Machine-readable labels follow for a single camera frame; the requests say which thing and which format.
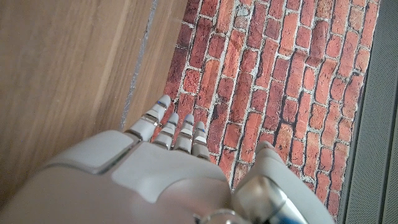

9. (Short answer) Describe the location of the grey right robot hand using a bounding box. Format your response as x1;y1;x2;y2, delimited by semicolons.
0;94;335;224

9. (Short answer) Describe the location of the red brick printed backdrop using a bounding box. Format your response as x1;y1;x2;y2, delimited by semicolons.
151;0;382;222

